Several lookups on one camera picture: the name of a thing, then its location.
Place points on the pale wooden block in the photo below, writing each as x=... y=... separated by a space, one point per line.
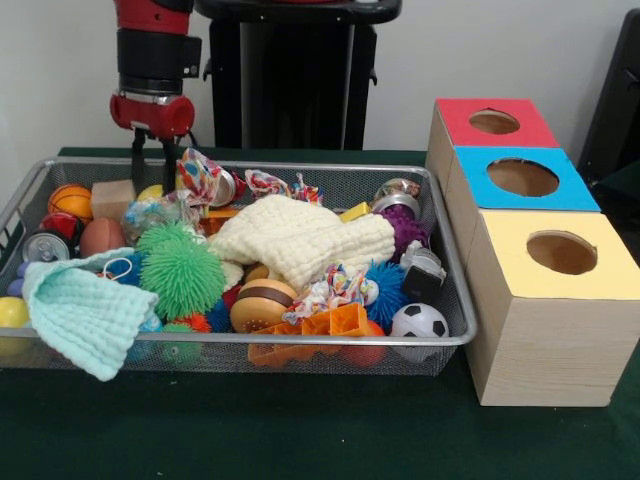
x=112 y=200

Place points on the mint green cloth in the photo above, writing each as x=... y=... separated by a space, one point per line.
x=85 y=320

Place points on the black and white soccer ball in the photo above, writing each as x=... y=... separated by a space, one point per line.
x=420 y=322

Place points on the wooden box with three holes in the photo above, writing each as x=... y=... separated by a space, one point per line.
x=540 y=350

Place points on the toy burger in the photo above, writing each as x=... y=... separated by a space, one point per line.
x=262 y=307

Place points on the colourful dotted packet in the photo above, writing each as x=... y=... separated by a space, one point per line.
x=200 y=178
x=330 y=290

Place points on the dark green table cloth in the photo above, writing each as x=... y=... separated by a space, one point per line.
x=300 y=430

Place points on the yellow ball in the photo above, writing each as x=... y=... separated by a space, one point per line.
x=151 y=191

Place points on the clear shallow bin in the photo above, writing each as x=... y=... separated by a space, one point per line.
x=400 y=180

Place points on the small orange basketball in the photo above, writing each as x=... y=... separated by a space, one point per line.
x=70 y=202

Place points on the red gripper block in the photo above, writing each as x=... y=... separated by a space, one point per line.
x=152 y=116

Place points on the small green spiky ball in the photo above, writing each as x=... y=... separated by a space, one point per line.
x=182 y=275

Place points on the cream yellow cloth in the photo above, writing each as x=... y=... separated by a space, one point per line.
x=305 y=240

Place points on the black stand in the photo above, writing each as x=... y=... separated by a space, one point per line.
x=620 y=120

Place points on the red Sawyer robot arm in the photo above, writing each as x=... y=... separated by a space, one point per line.
x=150 y=45

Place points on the brown rubber ball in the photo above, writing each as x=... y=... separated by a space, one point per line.
x=102 y=237

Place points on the orange plastic toy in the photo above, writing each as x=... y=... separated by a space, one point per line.
x=320 y=330

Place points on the colourful dotted cloth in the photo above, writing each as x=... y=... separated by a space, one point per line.
x=285 y=186

